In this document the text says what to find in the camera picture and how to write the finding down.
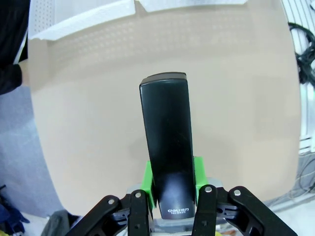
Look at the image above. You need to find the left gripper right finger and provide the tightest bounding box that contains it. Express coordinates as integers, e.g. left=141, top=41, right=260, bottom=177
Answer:
left=190, top=156, right=298, bottom=236

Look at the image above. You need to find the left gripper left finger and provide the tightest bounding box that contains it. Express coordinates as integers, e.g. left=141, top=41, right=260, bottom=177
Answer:
left=66, top=161, right=158, bottom=236

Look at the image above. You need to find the black stapler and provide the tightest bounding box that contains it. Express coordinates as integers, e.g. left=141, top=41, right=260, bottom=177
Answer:
left=139, top=72, right=197, bottom=220

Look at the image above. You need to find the person's right forearm black sleeve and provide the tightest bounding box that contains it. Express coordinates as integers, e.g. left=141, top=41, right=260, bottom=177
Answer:
left=0, top=63, right=24, bottom=96

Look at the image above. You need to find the gray draped garment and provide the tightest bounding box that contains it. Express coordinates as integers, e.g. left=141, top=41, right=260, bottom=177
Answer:
left=40, top=209, right=83, bottom=236

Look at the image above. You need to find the blue denim garment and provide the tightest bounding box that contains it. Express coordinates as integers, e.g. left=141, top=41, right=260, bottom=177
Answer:
left=0, top=184, right=32, bottom=236

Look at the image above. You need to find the white perforated plastic basket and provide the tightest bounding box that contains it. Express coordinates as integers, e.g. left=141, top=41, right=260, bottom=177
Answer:
left=28, top=0, right=136, bottom=41
left=137, top=0, right=248, bottom=13

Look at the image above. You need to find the person in black jacket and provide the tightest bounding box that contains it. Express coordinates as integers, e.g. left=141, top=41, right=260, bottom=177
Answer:
left=0, top=0, right=31, bottom=65

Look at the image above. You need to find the thin gray cable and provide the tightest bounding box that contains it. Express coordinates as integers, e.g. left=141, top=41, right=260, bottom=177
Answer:
left=255, top=147, right=315, bottom=212

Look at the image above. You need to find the white aluminium rail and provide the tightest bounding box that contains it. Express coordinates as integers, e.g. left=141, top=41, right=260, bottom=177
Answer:
left=298, top=86, right=315, bottom=155

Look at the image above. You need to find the black cable bundle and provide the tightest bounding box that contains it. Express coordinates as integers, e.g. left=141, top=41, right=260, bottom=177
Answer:
left=287, top=21, right=315, bottom=91

